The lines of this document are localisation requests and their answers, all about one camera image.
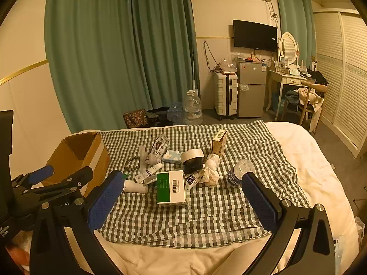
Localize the clear large water jug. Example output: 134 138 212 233
183 90 203 125

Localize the small white tube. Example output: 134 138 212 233
133 163 163 183

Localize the dark bead bracelet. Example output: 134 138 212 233
124 155 144 175

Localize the narrow green curtain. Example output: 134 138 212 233
274 0 316 69

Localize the small white printed packet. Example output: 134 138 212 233
185 172 201 190

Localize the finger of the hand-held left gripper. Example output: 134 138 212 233
26 167 95 204
11 165 55 195

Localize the silver small fridge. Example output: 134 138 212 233
235 60 268 118

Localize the white lumpy bundle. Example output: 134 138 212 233
201 162 221 189

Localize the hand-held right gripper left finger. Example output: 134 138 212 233
30 170 125 275

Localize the white plastic hair dryer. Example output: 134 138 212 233
123 179 150 194

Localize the brown cardboard box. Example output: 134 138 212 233
42 132 111 198

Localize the dark clothes pile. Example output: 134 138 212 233
145 107 172 127

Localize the white suitcase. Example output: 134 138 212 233
214 72 239 121

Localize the green white box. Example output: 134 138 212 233
156 170 187 207

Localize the white louvred wardrobe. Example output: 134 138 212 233
312 8 367 158

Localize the white oval mirror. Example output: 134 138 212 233
278 32 299 65

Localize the pack of water bottles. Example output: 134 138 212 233
167 102 185 125

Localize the green white checked cloth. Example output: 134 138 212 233
93 120 311 248

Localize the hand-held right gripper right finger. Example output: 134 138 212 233
242 172 336 275

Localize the black wall television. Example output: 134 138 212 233
233 19 278 52

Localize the white garment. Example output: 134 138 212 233
297 87 324 132

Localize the dark wall cable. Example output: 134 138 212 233
203 41 220 75

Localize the white dressing table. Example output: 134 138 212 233
265 60 311 121

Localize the black bag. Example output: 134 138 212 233
308 69 329 86

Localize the patterned brown bag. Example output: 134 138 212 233
123 109 147 129

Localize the black white floral pouch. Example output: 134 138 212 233
147 135 170 164

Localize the curved white band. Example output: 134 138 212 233
181 148 205 175

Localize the wooden chair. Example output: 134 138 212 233
295 81 329 127

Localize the yellow cardboard box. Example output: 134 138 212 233
211 129 228 157

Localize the blue floral tissue pack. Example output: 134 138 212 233
162 150 184 164

